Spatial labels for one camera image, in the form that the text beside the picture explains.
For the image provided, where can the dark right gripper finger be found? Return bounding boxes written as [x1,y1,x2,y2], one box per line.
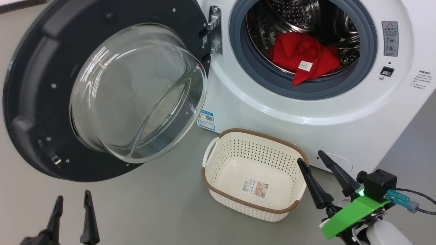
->
[317,150,361,198]
[297,158,335,210]

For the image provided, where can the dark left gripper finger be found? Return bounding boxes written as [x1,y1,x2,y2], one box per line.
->
[39,195,64,245]
[80,190,100,245]

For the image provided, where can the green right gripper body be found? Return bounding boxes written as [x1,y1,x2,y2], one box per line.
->
[320,195,390,245]

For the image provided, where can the black round glass washer door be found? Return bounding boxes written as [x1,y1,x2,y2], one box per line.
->
[3,0,212,182]

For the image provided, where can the red garment wide white stripes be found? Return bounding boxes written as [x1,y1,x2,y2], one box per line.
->
[269,32,338,74]

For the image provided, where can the white front-load washing machine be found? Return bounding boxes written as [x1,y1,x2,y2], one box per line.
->
[196,0,436,177]

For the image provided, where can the stainless steel washing machine drum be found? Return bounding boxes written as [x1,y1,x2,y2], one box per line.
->
[246,0,361,77]

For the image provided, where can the metal door hinge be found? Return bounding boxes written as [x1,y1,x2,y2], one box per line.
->
[206,5,223,55]

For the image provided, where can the round drain filter cover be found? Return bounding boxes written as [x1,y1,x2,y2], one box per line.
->
[315,153,354,172]

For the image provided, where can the paper label in basket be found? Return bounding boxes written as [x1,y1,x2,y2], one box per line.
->
[242,177,269,198]

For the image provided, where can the cream perforated laundry basket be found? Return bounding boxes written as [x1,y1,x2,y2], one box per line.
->
[201,128,309,222]

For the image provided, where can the blue energy label sticker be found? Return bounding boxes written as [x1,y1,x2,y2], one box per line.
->
[197,110,216,131]

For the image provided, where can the grey warning label sticker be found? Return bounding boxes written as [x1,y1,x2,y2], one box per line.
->
[381,21,399,57]

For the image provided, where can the teal cable connector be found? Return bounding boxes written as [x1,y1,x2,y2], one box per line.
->
[387,190,419,214]

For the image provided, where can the thin black camera cable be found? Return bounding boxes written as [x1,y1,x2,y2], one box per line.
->
[395,188,436,215]

